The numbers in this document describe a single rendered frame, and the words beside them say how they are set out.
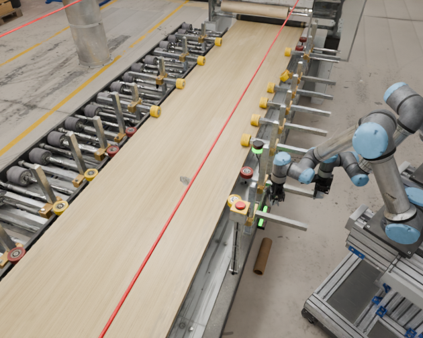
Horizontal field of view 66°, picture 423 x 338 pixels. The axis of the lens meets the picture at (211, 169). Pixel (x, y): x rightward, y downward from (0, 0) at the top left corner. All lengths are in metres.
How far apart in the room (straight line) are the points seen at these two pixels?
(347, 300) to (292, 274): 0.45
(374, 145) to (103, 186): 1.43
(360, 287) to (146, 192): 1.56
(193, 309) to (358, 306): 1.13
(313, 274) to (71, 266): 1.75
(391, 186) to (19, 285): 1.62
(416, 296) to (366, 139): 0.76
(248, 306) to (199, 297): 0.74
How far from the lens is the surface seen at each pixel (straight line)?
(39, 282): 1.73
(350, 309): 2.42
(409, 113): 1.67
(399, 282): 1.71
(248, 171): 2.00
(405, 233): 1.49
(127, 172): 2.06
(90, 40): 5.44
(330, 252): 2.86
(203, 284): 1.86
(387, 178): 1.37
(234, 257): 1.67
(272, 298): 2.55
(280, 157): 1.54
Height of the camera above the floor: 2.27
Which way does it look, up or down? 43 degrees down
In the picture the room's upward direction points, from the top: straight up
